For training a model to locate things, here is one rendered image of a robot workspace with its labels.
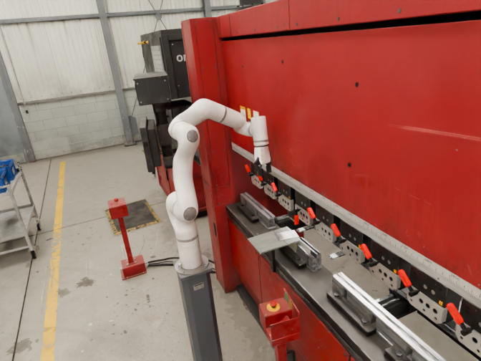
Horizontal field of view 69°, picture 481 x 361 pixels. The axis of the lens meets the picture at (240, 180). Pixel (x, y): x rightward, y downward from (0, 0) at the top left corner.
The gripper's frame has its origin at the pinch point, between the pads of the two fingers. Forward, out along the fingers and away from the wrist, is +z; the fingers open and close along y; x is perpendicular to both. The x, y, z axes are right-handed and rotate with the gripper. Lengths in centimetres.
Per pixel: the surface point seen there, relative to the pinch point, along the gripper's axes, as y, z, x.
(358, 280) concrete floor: -130, 128, 2
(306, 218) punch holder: -0.8, 25.6, 23.2
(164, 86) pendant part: -18, -62, -90
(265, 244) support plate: 1.2, 43.5, -5.0
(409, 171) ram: 38, -7, 84
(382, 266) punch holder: 28, 33, 70
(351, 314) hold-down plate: 19, 65, 52
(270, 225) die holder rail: -36, 45, -24
